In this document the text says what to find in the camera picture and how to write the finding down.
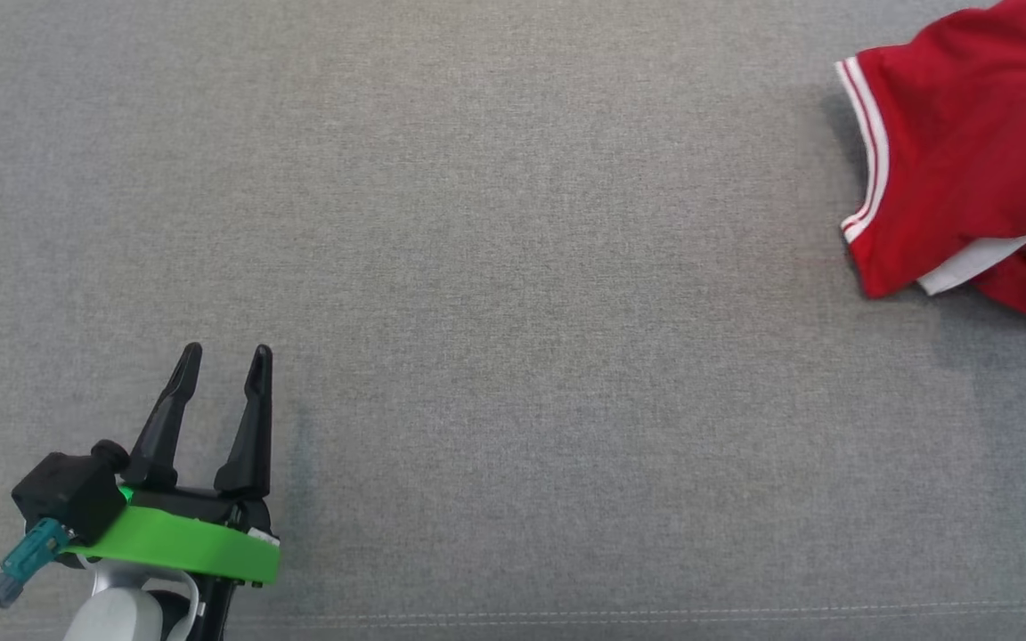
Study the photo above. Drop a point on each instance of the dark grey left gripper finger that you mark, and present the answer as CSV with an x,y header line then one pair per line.
x,y
166,418
252,427

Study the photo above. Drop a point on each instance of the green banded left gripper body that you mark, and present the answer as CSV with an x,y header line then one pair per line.
x,y
183,543

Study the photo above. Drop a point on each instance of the red jersey with white stripes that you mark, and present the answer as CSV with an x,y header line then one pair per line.
x,y
967,151

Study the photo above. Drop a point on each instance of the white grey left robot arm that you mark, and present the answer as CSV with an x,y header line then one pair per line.
x,y
121,614

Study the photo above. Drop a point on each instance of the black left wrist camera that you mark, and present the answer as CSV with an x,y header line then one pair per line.
x,y
68,490

